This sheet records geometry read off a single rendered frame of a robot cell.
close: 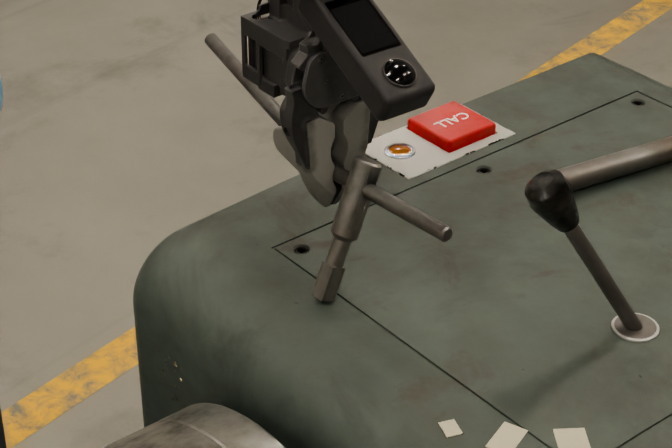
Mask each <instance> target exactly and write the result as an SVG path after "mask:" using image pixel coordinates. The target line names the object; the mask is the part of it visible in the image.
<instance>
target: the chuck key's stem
mask: <svg viewBox="0 0 672 448"><path fill-rule="evenodd" d="M381 168H382V166H381V164H380V163H379V162H377V161H375V160H372V159H370V158H366V157H362V156H357V157H355V158H354V161H353V164H352V167H351V170H350V173H349V176H348V179H347V182H346V185H345V188H344V191H343V194H342V197H341V200H340V203H339V206H338V209H337V212H336V215H335V218H334V221H333V224H332V227H331V232H332V234H333V236H334V237H333V240H332V243H331V246H330V249H329V252H328V255H327V258H326V261H322V263H321V266H320V269H319V272H318V275H317V278H316V281H315V284H314V287H313V290H312V295H313V296H314V297H316V298H317V299H319V300H320V301H326V302H334V301H335V298H336V295H337V292H338V289H339V286H340V283H341V280H342V277H343V274H344V271H345V268H344V267H343V264H344V261H345V259H346V256H347V253H348V250H349V247H350V244H351V242H353V241H355V240H357V239H358V236H359V233H360V230H361V227H362V224H363V221H364V218H365V216H366V213H367V210H368V207H369V204H370V200H368V199H366V198H365V197H363V195H362V188H363V187H364V186H365V185H367V184H374V185H375V186H376V183H377V180H378V177H379V174H380V171H381Z"/></svg>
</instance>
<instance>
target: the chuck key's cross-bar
mask: <svg viewBox="0 0 672 448"><path fill-rule="evenodd" d="M205 44H206V45H207V46H208V47H209V48H210V49H211V50H212V51H213V53H214V54H215V55H216V56H217V57H218V58H219V59H220V60H221V62H222V63H223V64H224V65H225V66H226V67H227V68H228V69H229V71H230V72H231V73H232V74H233V75H234V76H235V77H236V78H237V80H238V81H239V82H240V83H241V84H242V85H243V86H244V88H245V89H246V90H247V91H248V92H249V93H250V94H251V95H252V97H253V98H254V99H255V100H256V101H257V102H258V103H259V104H260V106H261V107H262V108H263V109H264V110H265V111H266V112H267V113H268V115H269V116H270V117H271V118H272V119H273V120H274V121H275V122H276V124H277V125H278V126H281V122H280V105H279V104H278V103H277V102H276V101H275V99H274V98H273V97H272V96H270V95H268V94H267V93H265V92H263V91H262V90H260V89H258V86H257V85H256V84H254V83H253V82H251V81H249V80H248V79H246V78H244V77H243V74H242V63H241V62H240V61H239V60H238V58H237V57H236V56H235V55H234V54H233V53H232V52H231V51H230V50H229V48H228V47H227V46H226V45H225V44H224V43H223V42H222V41H221V40H220V38H219V37H218V36H217V35H216V34H214V33H210V34H208V35H207V36H206V38H205ZM333 164H334V165H335V169H334V172H333V180H334V181H336V182H338V183H340V184H342V185H343V186H345V185H346V182H347V179H348V176H349V173H350V171H348V170H346V169H345V168H343V167H341V166H339V165H337V164H336V163H334V162H333ZM362 195H363V197H365V198H366V199H368V200H370V201H372V202H373V203H375V204H377V205H379V206H381V207H382V208H384V209H386V210H388V211H389V212H391V213H393V214H395V215H396V216H398V217H400V218H402V219H404V220H405V221H407V222H409V223H411V224H412V225H414V226H416V227H418V228H419V229H421V230H423V231H425V232H427V233H428V234H430V235H432V236H434V237H435V238H437V239H439V240H441V241H442V242H446V241H448V240H449V239H450V238H451V237H452V234H453V229H452V228H451V227H450V226H448V225H446V224H444V223H443V222H441V221H439V220H437V219H435V218H434V217H432V216H430V215H428V214H426V213H425V212H423V211H421V210H419V209H417V208H415V207H414V206H412V205H410V204H408V203H406V202H405V201H403V200H401V199H399V198H397V197H395V196H394V195H392V194H390V193H388V192H386V191H385V190H383V189H381V188H379V187H377V186H375V185H374V184H367V185H365V186H364V187H363V188H362Z"/></svg>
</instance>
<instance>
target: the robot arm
mask: <svg viewBox="0 0 672 448"><path fill-rule="evenodd" d="M261 1H262V0H259V1H258V4H257V9H256V11H253V12H250V13H247V14H244V15H241V45H242V74H243V77H244V78H246V79H248V80H249V81H251V82H253V83H254V84H256V85H257V86H258V89H260V90H262V91H263V92H265V93H267V94H268V95H270V96H272V97H273V98H275V97H278V96H281V95H284V96H285V98H284V100H283V101H282V104H281V106H280V122H281V126H277V127H276V128H275V129H274V131H273V140H274V144H275V146H276V148H277V150H278V151H279V152H280V153H281V154H282V155H283V156H284V157H285V158H286V159H287V160H288V161H289V162H290V163H291V164H292V165H293V166H294V167H295V168H296V169H297V170H298V171H299V173H300V175H301V178H302V180H303V182H304V184H305V186H306V188H307V190H308V191H309V193H310V194H311V195H312V196H313V197H314V198H315V199H316V200H317V201H318V202H319V203H320V204H321V205H323V206H324V207H328V206H330V204H336V203H338V201H339V200H340V198H341V196H342V194H343V191H344V188H345V186H343V185H342V184H340V183H338V182H336V181H334V180H333V172H334V169H335V165H334V164H333V162H334V163H336V164H337V165H339V166H341V167H343V168H345V169H346V170H348V171H350V170H351V167H352V164H353V161H354V158H355V157H357V156H362V157H364V154H365V152H366V149H367V146H368V144H370V143H371V142H372V139H373V136H374V133H375V130H376V127H377V124H378V121H385V120H388V119H391V118H394V117H396V116H399V115H402V114H405V113H408V112H411V111H413V110H416V109H419V108H422V107H424V106H426V105H427V103H428V101H429V100H430V98H431V96H432V94H433V93H434V91H435V84H434V82H433V81H432V79H431V78H430V77H429V75H428V74H427V73H426V71H425V70H424V68H423V67H422V66H421V64H420V63H419V62H418V60H417V59H416V58H415V56H414V55H413V54H412V52H411V51H410V49H409V48H408V47H407V45H406V44H405V43H404V41H403V40H402V39H401V37H400V36H399V34H398V33H397V32H396V30H395V29H394V28H393V26H392V25H391V24H390V22H389V21H388V20H387V18H386V17H385V15H384V14H383V13H382V11H381V10H380V9H379V7H378V6H377V5H376V3H375V2H374V0H268V2H266V3H263V4H261ZM268 13H269V16H266V17H263V18H261V15H264V14H268ZM257 17H258V19H257ZM259 17H260V19H259ZM254 19H256V20H254ZM247 36H248V50H247ZM248 53H249V65H248ZM331 157H332V159H331ZM332 160H333V162H332Z"/></svg>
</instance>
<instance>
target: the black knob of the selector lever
mask: <svg viewBox="0 0 672 448"><path fill-rule="evenodd" d="M525 196H526V198H527V200H528V202H529V204H530V206H531V208H532V210H533V211H535V212H536V213H537V214H538V215H539V216H540V217H542V218H543V219H544V220H545V221H546V222H547V223H549V224H550V225H551V226H552V227H554V228H555V229H557V230H558V231H560V232H569V231H571V230H573V229H574V228H575V227H576V226H577V225H578V223H579V213H578V208H577V204H576V201H575V197H574V193H573V190H572V186H571V184H570V183H569V181H568V180H567V179H566V178H565V176H564V175H563V174H562V173H561V172H560V171H558V170H545V171H542V172H540V173H538V174H537V175H535V176H534V177H533V178H532V179H531V180H530V181H529V182H528V183H527V185H526V187H525Z"/></svg>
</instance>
